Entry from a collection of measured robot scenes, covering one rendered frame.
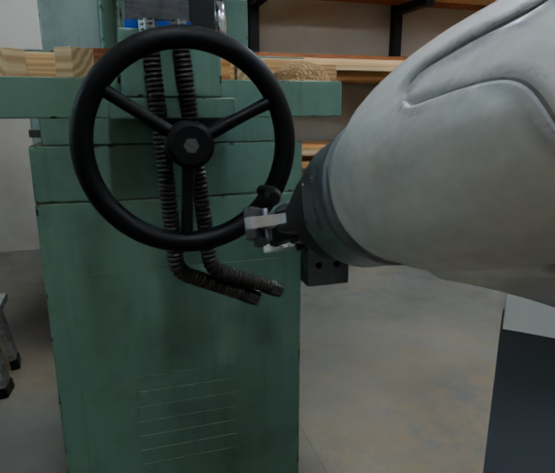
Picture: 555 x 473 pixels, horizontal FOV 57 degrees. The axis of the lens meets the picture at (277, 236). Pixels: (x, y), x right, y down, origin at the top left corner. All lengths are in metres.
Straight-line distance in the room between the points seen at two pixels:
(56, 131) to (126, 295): 0.28
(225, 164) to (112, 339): 0.36
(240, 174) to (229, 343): 0.31
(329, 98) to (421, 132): 0.73
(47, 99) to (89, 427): 0.56
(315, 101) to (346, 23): 2.78
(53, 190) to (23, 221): 2.56
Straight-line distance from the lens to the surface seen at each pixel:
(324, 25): 3.61
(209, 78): 0.76
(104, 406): 0.99
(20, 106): 0.86
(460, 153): 0.18
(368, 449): 1.44
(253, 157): 0.88
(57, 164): 0.86
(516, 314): 0.66
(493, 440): 0.83
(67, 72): 0.86
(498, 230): 0.19
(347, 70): 3.07
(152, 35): 0.67
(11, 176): 3.39
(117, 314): 0.91
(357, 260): 0.31
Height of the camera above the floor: 0.86
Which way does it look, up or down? 14 degrees down
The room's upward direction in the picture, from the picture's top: straight up
